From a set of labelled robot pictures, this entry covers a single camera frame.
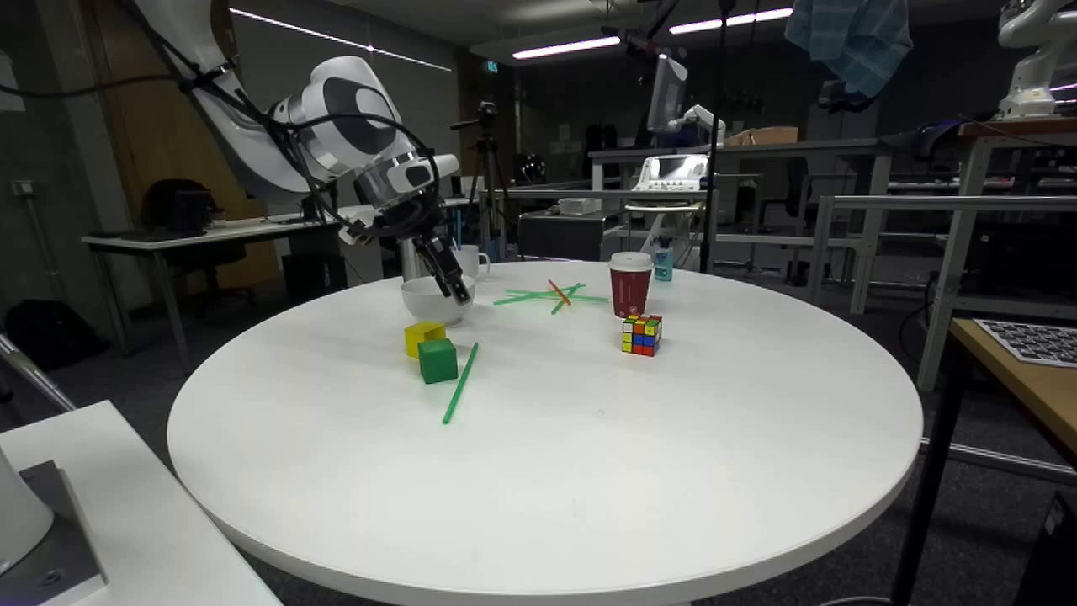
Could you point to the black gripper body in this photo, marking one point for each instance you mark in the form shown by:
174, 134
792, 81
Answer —
397, 212

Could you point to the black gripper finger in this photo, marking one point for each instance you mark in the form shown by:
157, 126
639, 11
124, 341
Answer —
438, 274
456, 271

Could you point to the green block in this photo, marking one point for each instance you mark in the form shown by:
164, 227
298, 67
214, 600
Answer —
438, 360

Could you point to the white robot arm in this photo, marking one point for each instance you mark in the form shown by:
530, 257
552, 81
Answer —
338, 112

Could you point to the yellow block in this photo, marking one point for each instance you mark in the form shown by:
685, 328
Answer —
423, 333

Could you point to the white mug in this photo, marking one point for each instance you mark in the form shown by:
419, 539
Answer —
477, 264

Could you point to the stainless steel bottle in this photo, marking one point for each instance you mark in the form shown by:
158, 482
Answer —
413, 264

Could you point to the white bowl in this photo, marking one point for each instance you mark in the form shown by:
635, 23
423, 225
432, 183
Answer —
424, 303

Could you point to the orange straw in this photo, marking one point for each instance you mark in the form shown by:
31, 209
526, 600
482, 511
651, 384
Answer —
561, 289

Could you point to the dark green straw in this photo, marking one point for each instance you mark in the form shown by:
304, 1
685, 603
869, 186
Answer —
460, 384

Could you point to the grey office desk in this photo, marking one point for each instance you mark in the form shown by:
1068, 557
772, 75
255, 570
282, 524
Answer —
223, 227

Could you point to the red paper cup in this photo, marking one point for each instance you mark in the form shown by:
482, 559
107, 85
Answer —
632, 290

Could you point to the multicoloured puzzle cube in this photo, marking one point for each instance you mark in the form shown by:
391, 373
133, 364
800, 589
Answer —
641, 333

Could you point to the small blue bottle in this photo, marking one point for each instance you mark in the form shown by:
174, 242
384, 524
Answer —
663, 266

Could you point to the black office chair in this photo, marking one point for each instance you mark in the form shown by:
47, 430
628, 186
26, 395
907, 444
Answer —
179, 205

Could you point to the white medical cart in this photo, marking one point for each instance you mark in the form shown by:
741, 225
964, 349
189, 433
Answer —
671, 174

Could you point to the black bag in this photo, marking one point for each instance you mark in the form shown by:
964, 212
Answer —
52, 333

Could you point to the white side table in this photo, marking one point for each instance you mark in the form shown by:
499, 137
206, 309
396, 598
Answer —
147, 528

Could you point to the hanging blue cloth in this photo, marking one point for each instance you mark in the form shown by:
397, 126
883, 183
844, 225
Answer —
852, 37

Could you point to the dark mounting plate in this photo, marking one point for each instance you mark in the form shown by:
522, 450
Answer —
63, 539

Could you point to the checkerboard sheet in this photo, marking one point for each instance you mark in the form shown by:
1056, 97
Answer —
1039, 341

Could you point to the wooden desk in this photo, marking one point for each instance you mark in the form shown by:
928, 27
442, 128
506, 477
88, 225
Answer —
1030, 391

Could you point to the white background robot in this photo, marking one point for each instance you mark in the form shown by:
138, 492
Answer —
1030, 90

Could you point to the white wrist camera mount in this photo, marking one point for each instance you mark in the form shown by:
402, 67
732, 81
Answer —
442, 171

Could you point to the black camera tripod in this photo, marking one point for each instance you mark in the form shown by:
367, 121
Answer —
485, 120

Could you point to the grey metal frame table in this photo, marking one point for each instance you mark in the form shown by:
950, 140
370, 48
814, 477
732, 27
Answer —
895, 204
1010, 128

